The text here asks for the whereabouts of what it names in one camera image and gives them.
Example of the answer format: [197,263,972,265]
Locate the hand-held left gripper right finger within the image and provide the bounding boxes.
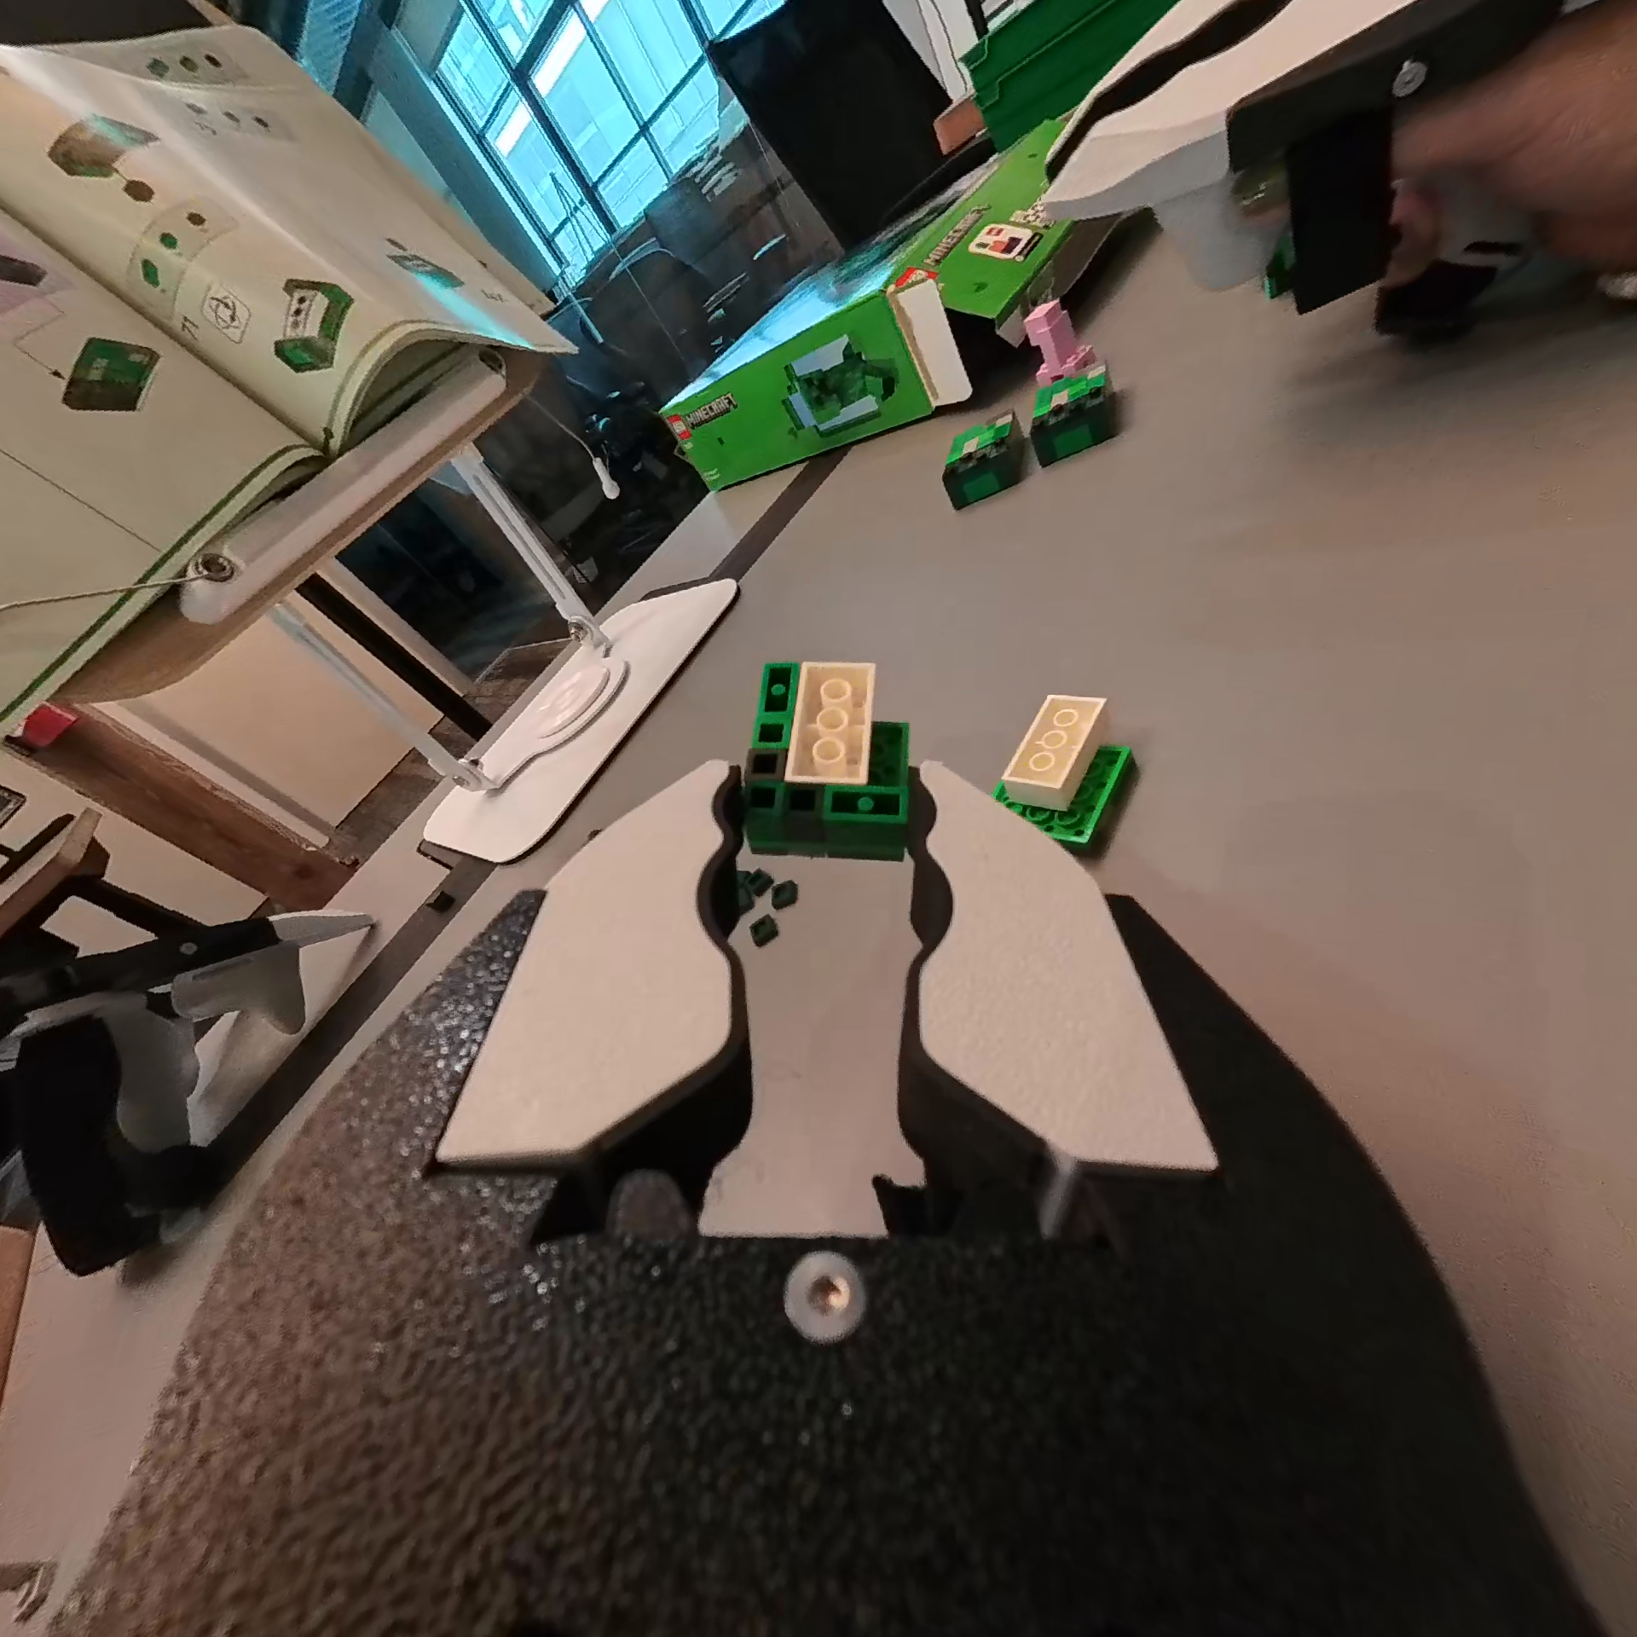
[898,760,1220,1239]

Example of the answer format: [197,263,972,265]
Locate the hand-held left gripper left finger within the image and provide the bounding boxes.
[432,760,754,1204]

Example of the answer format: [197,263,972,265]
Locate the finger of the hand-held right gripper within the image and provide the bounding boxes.
[1038,105,1286,296]
[1083,0,1405,140]

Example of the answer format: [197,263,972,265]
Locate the green lego assembly white brick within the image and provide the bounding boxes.
[742,660,912,861]

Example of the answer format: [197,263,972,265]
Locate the opened green lego box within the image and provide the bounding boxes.
[920,120,1132,321]

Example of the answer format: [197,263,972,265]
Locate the scattered dark green lego pieces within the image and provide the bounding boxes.
[730,869,801,951]

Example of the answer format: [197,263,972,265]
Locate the pink lego pig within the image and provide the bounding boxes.
[1023,298,1089,385]

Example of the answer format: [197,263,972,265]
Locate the open lego instruction booklet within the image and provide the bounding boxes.
[0,25,577,730]

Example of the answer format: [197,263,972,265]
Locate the person's right hand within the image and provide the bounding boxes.
[1383,9,1637,288]

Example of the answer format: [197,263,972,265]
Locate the green plastic crate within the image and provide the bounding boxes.
[959,0,1185,148]

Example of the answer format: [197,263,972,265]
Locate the book stand with white base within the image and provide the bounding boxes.
[0,345,740,865]

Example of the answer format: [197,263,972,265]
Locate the black monitor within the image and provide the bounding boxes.
[709,0,955,237]

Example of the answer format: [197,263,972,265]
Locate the spare hand-held gripper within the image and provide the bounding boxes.
[0,908,376,1276]

